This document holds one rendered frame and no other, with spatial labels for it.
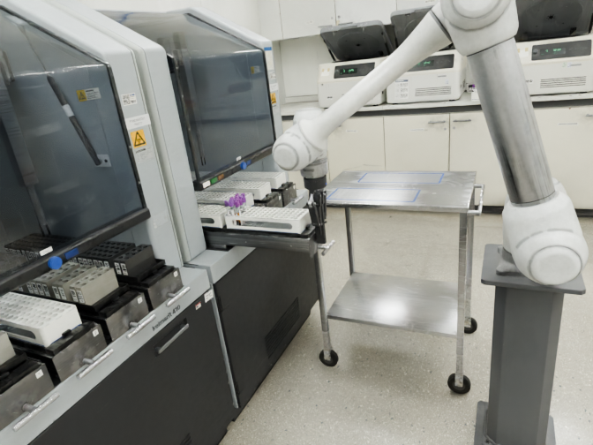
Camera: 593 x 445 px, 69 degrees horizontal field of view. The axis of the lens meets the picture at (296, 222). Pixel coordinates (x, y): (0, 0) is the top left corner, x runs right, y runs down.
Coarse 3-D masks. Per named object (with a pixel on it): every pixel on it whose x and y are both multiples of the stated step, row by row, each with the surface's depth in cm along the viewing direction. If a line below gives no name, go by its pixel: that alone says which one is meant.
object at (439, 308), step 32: (352, 192) 176; (384, 192) 172; (416, 192) 167; (448, 192) 163; (320, 256) 182; (352, 256) 223; (320, 288) 186; (352, 288) 211; (384, 288) 208; (416, 288) 205; (448, 288) 202; (352, 320) 188; (384, 320) 184; (416, 320) 182; (448, 320) 179; (320, 352) 201; (448, 384) 178
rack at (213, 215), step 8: (200, 208) 166; (208, 208) 164; (216, 208) 163; (224, 208) 163; (200, 216) 160; (208, 216) 158; (216, 216) 156; (224, 216) 158; (208, 224) 159; (216, 224) 158; (224, 224) 159
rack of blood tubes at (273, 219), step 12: (228, 216) 154; (240, 216) 152; (252, 216) 150; (264, 216) 149; (276, 216) 148; (288, 216) 146; (300, 216) 145; (240, 228) 154; (252, 228) 151; (264, 228) 149; (276, 228) 153; (288, 228) 152; (300, 228) 144
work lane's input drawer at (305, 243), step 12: (204, 228) 160; (216, 228) 158; (312, 228) 147; (216, 240) 158; (228, 240) 156; (240, 240) 154; (252, 240) 151; (264, 240) 149; (276, 240) 147; (288, 240) 145; (300, 240) 143; (312, 240) 144; (312, 252) 145; (324, 252) 143
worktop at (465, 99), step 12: (468, 96) 342; (540, 96) 301; (552, 96) 296; (564, 96) 293; (576, 96) 291; (588, 96) 288; (288, 108) 410; (300, 108) 399; (372, 108) 350; (384, 108) 346; (396, 108) 342; (408, 108) 339
